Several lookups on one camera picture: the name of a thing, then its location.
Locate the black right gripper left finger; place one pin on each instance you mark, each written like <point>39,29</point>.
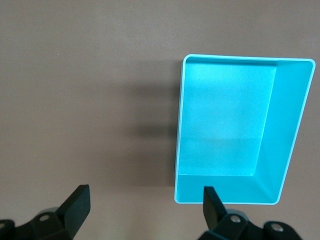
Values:
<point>72,210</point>

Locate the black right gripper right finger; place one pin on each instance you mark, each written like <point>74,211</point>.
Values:
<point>215,215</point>

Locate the blue plastic box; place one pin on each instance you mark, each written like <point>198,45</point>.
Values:
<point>225,112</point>

